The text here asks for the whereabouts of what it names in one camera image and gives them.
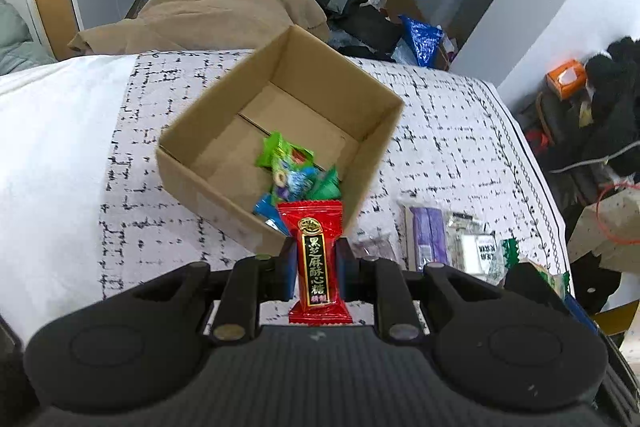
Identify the green cookie packet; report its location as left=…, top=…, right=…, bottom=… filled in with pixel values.
left=500, top=238, right=571, bottom=303

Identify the blue candy packet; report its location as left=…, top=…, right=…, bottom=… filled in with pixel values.
left=252, top=193, right=291, bottom=238
left=270, top=159, right=321, bottom=202

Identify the red bag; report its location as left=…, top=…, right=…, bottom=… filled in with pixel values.
left=525, top=129, right=551, bottom=155

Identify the black and white printed bedsheet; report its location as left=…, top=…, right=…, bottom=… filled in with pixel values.
left=97, top=49, right=571, bottom=323

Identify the white cable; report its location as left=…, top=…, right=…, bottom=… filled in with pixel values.
left=547, top=142, right=640, bottom=175

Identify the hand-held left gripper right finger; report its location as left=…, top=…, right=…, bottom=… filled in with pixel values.
left=335, top=238, right=503, bottom=342

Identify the white label clear packet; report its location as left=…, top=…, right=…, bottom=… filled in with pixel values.
left=442, top=211, right=501, bottom=278

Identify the small cardboard box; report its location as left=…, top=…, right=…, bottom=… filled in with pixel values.
left=156, top=24, right=405, bottom=258

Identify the blue foil bag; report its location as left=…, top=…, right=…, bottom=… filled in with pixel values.
left=400, top=14, right=446, bottom=68

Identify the dotted cream tablecloth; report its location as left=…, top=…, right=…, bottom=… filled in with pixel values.
left=565, top=184, right=640, bottom=273

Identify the red candy packet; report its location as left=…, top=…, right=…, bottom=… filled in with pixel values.
left=276, top=200, right=352, bottom=327

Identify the brown wooden chair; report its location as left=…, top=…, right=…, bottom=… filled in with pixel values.
left=535, top=91, right=588, bottom=148

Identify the orange cable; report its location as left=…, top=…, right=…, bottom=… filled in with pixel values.
left=595, top=179, right=640, bottom=248

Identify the beige blanket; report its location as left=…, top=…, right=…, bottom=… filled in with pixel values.
left=67, top=0, right=331, bottom=58

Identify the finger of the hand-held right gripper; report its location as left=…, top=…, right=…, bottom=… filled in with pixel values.
left=502, top=261, right=601, bottom=338

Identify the purple snack packet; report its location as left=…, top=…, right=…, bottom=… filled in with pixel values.
left=400, top=202, right=451, bottom=273

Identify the black fluffy clothes heap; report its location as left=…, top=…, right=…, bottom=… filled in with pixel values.
left=570, top=36, right=640, bottom=202

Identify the orange tissue box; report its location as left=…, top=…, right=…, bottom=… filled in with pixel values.
left=545, top=59, right=588, bottom=102

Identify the white duvet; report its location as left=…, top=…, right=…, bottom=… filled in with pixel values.
left=0, top=53, right=138, bottom=343

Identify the teal pillow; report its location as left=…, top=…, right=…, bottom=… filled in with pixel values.
left=0, top=0, right=56, bottom=78

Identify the clear snack packet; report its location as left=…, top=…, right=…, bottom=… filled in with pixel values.
left=352, top=232, right=401, bottom=265

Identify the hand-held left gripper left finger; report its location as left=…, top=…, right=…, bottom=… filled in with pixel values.
left=132, top=237, right=298, bottom=343

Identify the light green candy packet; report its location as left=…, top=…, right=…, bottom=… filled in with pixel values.
left=254, top=132, right=316, bottom=168

